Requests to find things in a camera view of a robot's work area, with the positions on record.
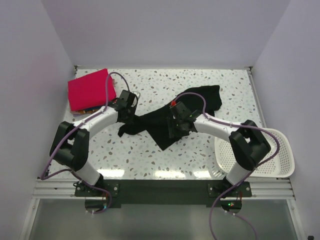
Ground black t shirt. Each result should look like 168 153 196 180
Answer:
117 85 222 151

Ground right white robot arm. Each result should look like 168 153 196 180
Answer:
167 101 271 197

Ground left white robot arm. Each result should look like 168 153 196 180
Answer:
49 90 141 196

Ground folded orange t shirt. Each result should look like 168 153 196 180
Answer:
70 107 100 116

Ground folded pink t shirt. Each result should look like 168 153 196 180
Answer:
67 68 117 111

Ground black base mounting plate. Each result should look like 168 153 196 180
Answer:
74 178 253 210

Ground white perforated plastic basket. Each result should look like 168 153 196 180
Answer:
214 128 295 179

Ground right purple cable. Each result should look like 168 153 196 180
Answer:
208 91 280 240

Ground purple cable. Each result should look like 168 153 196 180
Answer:
39 71 131 181
208 91 280 240

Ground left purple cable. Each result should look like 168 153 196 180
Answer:
39 71 131 181

